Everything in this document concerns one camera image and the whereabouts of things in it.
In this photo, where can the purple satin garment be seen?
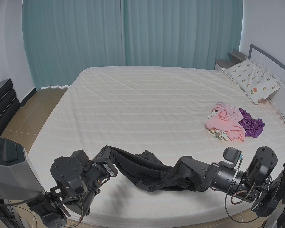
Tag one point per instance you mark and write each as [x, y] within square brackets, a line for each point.
[251, 127]

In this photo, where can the bed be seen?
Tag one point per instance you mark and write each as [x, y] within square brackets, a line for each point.
[133, 100]

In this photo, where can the black T-shirt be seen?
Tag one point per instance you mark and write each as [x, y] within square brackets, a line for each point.
[144, 169]

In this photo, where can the white printed pillow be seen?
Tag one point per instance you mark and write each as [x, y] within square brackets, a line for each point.
[251, 78]

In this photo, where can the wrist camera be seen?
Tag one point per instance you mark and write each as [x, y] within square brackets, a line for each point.
[79, 157]
[232, 155]

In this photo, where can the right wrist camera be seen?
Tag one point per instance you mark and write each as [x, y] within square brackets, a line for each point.
[232, 155]

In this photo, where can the black chest of drawers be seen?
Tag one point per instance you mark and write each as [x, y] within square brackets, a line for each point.
[7, 102]

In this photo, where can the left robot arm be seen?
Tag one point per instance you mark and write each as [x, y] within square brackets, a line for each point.
[20, 169]

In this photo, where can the blue-green curtain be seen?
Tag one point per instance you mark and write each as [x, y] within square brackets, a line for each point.
[73, 40]
[178, 33]

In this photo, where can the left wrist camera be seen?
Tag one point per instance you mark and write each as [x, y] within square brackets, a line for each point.
[79, 157]

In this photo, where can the white printed garment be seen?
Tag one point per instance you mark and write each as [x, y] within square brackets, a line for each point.
[219, 134]

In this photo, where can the pink garment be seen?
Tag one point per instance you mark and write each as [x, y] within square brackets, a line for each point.
[224, 124]

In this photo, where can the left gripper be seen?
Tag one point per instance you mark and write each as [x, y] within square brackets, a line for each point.
[100, 164]

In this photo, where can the grey bedside table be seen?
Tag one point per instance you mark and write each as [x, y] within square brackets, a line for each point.
[224, 63]

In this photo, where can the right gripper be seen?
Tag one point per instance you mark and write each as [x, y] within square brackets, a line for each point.
[220, 178]

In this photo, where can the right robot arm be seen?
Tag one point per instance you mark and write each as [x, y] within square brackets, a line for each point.
[265, 162]

